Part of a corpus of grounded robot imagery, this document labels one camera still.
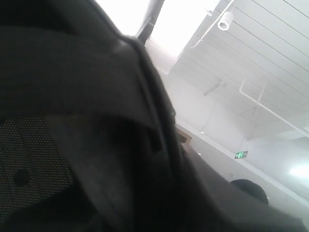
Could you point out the white ceiling spotlight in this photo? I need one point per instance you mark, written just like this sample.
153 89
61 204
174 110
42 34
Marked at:
225 21

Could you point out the green exit sign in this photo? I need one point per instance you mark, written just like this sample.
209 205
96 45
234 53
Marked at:
241 155

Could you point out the black helmet with visor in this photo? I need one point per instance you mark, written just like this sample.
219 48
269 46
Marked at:
88 141

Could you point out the person's face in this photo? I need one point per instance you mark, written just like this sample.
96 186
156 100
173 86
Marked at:
252 189

